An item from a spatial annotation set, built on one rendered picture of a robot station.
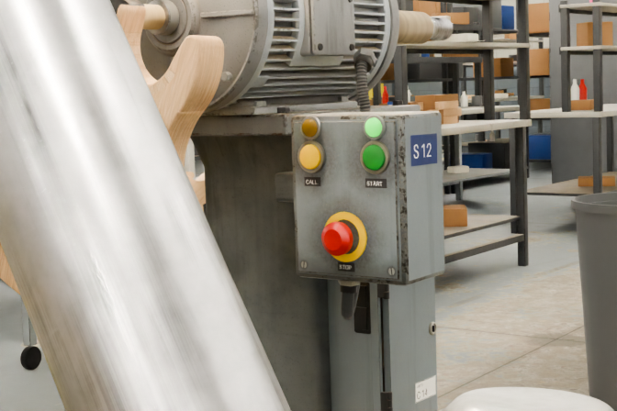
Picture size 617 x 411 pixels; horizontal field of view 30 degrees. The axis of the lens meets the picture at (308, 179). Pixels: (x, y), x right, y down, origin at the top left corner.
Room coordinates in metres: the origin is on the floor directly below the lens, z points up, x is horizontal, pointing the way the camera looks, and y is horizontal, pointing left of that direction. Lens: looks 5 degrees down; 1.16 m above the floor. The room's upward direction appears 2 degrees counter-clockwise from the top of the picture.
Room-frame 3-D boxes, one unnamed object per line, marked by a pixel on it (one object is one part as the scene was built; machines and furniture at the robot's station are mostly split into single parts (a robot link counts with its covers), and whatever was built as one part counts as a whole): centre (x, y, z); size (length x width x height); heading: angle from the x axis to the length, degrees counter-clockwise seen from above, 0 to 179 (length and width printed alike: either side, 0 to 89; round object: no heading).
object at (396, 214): (1.47, -0.09, 0.99); 0.24 x 0.21 x 0.26; 144
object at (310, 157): (1.38, -0.01, 1.07); 0.03 x 0.01 x 0.03; 54
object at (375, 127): (1.33, -0.08, 1.11); 0.03 x 0.01 x 0.03; 54
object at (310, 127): (1.38, 0.00, 1.11); 0.03 x 0.01 x 0.03; 54
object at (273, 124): (1.73, 0.02, 1.11); 0.36 x 0.24 x 0.04; 144
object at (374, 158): (1.33, -0.08, 1.07); 0.03 x 0.01 x 0.03; 54
